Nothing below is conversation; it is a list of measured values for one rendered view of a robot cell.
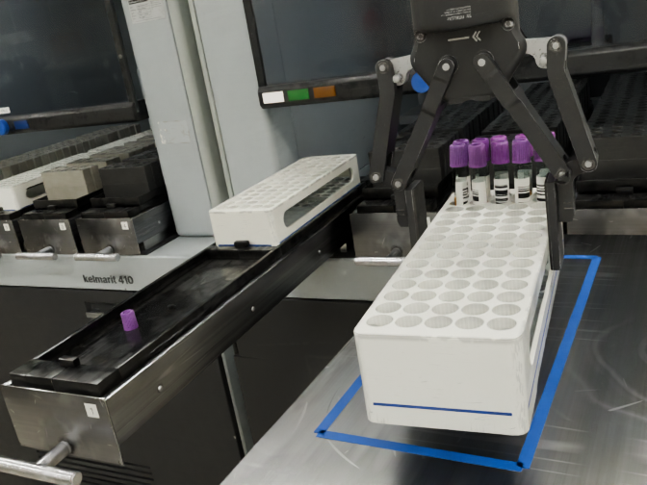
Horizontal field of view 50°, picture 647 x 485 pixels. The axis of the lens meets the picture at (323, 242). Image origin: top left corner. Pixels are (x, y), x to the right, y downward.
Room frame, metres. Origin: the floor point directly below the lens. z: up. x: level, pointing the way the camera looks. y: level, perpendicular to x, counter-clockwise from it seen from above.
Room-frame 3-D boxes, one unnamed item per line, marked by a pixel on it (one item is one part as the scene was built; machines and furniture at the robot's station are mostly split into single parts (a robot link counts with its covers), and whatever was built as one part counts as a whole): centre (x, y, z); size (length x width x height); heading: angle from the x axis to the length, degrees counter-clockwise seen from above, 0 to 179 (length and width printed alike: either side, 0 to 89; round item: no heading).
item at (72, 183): (1.36, 0.48, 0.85); 0.12 x 0.02 x 0.06; 62
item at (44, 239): (1.57, 0.37, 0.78); 0.73 x 0.14 x 0.09; 152
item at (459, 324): (0.49, -0.11, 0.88); 0.30 x 0.10 x 0.06; 155
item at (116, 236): (1.49, 0.23, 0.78); 0.73 x 0.14 x 0.09; 152
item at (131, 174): (1.29, 0.34, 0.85); 0.12 x 0.02 x 0.06; 62
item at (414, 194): (0.54, -0.08, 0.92); 0.03 x 0.01 x 0.07; 155
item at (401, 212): (0.55, -0.06, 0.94); 0.03 x 0.01 x 0.05; 65
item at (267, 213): (1.01, 0.03, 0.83); 0.30 x 0.10 x 0.06; 152
